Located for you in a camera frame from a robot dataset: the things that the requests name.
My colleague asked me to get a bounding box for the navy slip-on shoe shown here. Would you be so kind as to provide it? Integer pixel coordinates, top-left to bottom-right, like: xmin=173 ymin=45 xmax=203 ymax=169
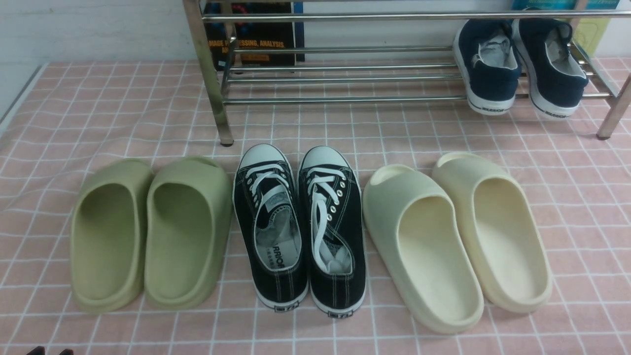
xmin=512 ymin=18 xmax=589 ymax=120
xmin=453 ymin=19 xmax=522 ymax=115

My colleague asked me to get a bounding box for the silver metal shoe rack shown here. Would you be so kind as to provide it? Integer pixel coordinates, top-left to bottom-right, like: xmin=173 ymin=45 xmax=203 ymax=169
xmin=182 ymin=0 xmax=631 ymax=147

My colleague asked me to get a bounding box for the right black canvas sneaker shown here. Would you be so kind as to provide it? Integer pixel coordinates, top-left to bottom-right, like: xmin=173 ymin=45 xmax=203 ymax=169
xmin=297 ymin=145 xmax=367 ymax=319

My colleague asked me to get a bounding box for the black canvas sneaker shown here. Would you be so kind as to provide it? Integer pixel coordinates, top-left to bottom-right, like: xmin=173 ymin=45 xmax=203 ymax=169
xmin=233 ymin=143 xmax=308 ymax=312
xmin=297 ymin=145 xmax=367 ymax=319

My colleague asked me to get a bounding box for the left black canvas sneaker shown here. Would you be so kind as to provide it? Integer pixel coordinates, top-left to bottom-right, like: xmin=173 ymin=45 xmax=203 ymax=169
xmin=233 ymin=143 xmax=308 ymax=312

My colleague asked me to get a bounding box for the left cream foam slipper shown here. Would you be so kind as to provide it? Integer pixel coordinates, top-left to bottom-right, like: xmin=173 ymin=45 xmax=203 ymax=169
xmin=361 ymin=164 xmax=483 ymax=333

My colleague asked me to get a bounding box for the cream foam slipper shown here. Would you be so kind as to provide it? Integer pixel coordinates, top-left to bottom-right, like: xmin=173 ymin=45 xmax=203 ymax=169
xmin=361 ymin=164 xmax=483 ymax=333
xmin=432 ymin=151 xmax=553 ymax=313

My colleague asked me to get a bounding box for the right green foam slipper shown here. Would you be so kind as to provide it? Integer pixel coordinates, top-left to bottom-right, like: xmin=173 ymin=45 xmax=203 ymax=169
xmin=144 ymin=156 xmax=233 ymax=310

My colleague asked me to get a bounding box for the green foam slipper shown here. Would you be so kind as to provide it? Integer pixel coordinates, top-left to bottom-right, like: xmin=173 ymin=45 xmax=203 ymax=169
xmin=70 ymin=159 xmax=154 ymax=313
xmin=144 ymin=156 xmax=233 ymax=310

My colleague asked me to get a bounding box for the black image processing book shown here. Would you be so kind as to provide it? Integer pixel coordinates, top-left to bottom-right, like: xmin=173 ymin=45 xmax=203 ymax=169
xmin=205 ymin=2 xmax=305 ymax=71

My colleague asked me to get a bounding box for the left green foam slipper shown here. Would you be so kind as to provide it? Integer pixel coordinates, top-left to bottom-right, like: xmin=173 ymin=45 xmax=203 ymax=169
xmin=70 ymin=159 xmax=154 ymax=313

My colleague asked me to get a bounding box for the right cream foam slipper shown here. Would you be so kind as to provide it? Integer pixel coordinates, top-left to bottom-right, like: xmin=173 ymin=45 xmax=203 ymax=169
xmin=432 ymin=151 xmax=553 ymax=313

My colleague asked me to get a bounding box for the pink checkered tablecloth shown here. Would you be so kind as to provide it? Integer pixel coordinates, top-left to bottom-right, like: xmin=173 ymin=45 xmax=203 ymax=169
xmin=0 ymin=62 xmax=630 ymax=355

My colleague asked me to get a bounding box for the teal and yellow book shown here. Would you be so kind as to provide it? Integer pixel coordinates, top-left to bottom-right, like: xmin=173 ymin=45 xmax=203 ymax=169
xmin=511 ymin=0 xmax=619 ymax=55

